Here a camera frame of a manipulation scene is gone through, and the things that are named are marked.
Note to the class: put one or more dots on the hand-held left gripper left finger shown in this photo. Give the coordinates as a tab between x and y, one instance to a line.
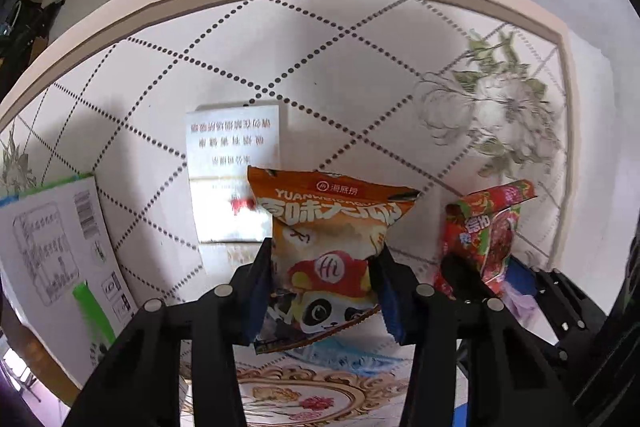
259	307

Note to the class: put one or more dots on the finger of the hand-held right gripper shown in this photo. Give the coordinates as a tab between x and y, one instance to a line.
460	277

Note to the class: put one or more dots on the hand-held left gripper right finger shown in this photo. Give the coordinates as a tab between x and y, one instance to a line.
392	312

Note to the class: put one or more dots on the red snack packet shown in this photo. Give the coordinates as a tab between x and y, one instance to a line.
487	232

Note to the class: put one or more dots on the orange panda snack packet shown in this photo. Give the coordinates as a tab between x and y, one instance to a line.
325	247

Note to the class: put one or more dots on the lilac packet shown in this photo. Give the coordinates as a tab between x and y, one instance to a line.
520	307

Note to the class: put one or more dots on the ornate floral printed packet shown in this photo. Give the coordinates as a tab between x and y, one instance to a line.
320	387

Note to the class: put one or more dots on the white printed card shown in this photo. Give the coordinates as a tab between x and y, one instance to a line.
232	167

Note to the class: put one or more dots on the white box with line drawings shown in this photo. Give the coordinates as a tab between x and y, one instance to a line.
45	267

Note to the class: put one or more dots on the dark equipment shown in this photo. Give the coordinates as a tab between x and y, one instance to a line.
27	32

